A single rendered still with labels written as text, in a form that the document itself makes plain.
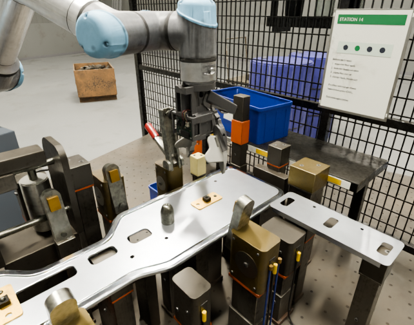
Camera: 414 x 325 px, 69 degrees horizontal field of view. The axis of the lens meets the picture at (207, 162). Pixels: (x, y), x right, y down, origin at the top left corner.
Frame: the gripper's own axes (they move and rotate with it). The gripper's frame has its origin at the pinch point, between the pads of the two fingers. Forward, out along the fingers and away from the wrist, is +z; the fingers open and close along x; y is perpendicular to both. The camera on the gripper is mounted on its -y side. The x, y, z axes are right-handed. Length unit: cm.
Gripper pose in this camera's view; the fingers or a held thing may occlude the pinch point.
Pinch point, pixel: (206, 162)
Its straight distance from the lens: 74.8
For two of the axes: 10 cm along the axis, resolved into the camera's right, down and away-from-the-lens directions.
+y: -7.3, 3.1, -6.0
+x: 6.8, 3.2, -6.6
